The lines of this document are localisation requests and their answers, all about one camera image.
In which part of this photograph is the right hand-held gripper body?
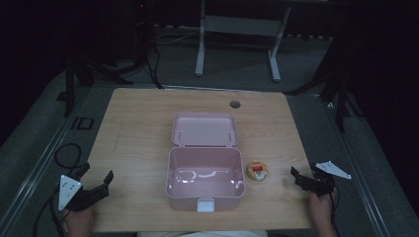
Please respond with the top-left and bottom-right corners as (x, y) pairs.
(309, 160), (353, 198)

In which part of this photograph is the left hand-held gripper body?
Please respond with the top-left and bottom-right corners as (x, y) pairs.
(57, 174), (102, 213)

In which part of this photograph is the small round yellow tin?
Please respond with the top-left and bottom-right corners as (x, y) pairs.
(245, 160), (269, 183)

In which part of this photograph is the pink plastic storage box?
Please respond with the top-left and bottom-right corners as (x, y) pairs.
(165, 112), (247, 213)

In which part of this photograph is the person's left hand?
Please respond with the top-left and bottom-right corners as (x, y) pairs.
(64, 204), (97, 237)

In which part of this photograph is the person's right hand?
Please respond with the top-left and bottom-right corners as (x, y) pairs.
(307, 188), (339, 231)

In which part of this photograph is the black metal stand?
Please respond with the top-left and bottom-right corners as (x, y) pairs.
(63, 0), (156, 119)
(285, 31), (365, 133)

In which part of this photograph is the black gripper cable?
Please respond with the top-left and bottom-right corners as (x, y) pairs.
(32, 142), (83, 237)
(328, 185), (342, 237)

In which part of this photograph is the black floor cable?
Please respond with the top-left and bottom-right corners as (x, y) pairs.
(143, 43), (165, 91)

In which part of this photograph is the white floor cable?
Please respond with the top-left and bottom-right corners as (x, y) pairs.
(153, 29), (201, 46)

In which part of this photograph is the white metal desk frame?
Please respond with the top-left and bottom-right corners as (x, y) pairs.
(195, 0), (293, 83)

